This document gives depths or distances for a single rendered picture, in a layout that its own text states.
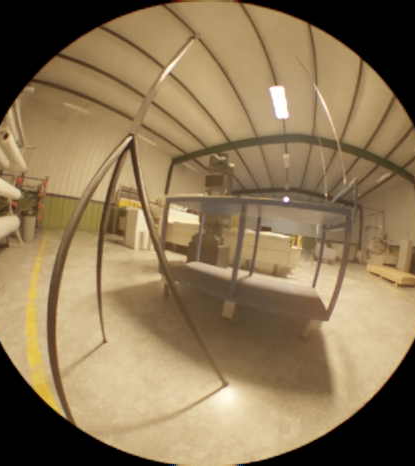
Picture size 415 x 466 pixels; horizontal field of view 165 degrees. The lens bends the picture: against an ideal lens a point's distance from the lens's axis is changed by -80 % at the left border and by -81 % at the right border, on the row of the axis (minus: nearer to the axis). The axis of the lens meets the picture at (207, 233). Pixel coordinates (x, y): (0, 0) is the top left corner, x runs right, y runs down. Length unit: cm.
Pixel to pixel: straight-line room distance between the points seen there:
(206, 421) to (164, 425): 18
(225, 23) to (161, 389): 601
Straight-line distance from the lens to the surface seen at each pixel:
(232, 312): 124
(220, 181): 154
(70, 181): 732
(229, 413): 84
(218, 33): 532
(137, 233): 391
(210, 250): 245
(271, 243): 302
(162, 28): 545
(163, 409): 82
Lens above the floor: 78
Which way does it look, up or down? 2 degrees down
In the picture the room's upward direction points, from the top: 7 degrees clockwise
